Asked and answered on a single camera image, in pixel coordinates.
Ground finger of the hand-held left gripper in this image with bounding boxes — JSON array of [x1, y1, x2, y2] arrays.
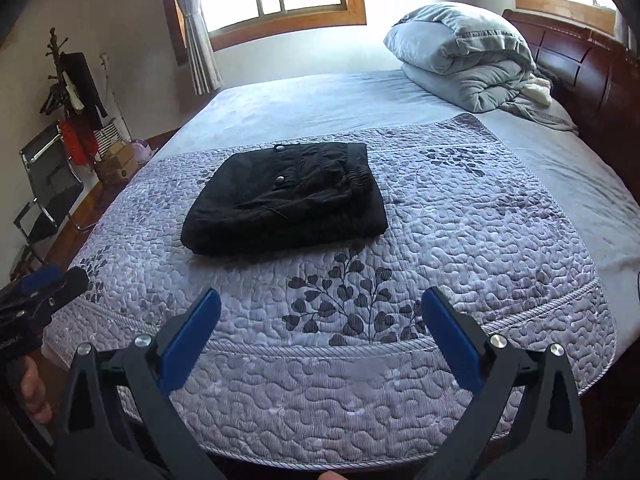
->
[[14, 266, 64, 297], [32, 267, 90, 318]]

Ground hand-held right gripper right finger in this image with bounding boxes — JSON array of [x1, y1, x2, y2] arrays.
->
[[422, 286, 586, 480]]

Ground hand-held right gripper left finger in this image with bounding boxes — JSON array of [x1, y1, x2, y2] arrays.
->
[[55, 289, 226, 480]]

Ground black pants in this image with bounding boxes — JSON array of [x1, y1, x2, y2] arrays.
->
[[181, 141, 390, 256]]

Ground person's left hand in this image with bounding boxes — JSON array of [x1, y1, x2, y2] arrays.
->
[[20, 357, 55, 425]]

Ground black mesh chrome chair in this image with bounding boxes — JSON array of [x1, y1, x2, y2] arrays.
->
[[12, 125, 96, 271]]

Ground purple quilted bedspread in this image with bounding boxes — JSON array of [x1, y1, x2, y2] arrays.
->
[[42, 112, 617, 463]]

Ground red garment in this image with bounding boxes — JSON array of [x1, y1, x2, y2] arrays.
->
[[59, 119, 101, 166]]

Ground white slatted rack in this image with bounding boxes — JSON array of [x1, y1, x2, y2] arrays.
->
[[92, 119, 126, 158]]

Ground black hanging garment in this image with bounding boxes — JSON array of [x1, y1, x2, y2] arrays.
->
[[60, 52, 108, 118]]

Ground wooden coat rack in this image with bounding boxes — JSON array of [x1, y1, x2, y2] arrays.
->
[[40, 27, 108, 126]]

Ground grey crumpled cloth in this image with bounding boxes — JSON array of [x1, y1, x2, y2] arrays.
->
[[500, 95, 581, 134]]

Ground folded light blue duvet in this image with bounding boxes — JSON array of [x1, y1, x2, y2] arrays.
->
[[400, 57, 553, 113]]

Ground white fluffy cloth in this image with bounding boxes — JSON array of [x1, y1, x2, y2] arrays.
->
[[522, 77, 553, 106]]

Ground light blue bed sheet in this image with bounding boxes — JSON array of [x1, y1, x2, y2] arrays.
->
[[165, 71, 640, 286]]

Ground striped grey curtain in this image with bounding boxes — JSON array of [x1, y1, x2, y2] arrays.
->
[[167, 0, 223, 95]]

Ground dark wooden headboard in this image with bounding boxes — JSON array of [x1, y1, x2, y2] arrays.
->
[[502, 9, 640, 201]]

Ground light blue pillow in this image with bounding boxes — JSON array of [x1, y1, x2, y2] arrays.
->
[[384, 2, 538, 76]]

